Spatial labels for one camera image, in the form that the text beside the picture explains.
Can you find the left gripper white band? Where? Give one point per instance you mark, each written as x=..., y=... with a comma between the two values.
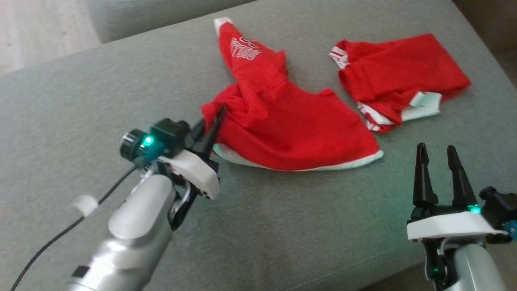
x=194, y=171

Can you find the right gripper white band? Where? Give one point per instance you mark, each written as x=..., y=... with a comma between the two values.
x=444, y=226

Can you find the red jersey with white trim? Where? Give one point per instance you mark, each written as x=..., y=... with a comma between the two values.
x=282, y=121

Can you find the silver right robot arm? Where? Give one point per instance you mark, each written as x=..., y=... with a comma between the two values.
x=472, y=266

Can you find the red shorts with white trim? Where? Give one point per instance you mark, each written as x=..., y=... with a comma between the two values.
x=396, y=72

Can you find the white tape tag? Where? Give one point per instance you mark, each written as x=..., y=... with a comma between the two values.
x=85, y=205

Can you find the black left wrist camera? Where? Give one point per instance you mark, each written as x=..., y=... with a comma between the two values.
x=169, y=135

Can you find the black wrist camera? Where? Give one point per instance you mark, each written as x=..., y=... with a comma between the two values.
x=499, y=206
x=169, y=135

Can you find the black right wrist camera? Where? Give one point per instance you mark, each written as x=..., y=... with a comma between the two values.
x=499, y=206

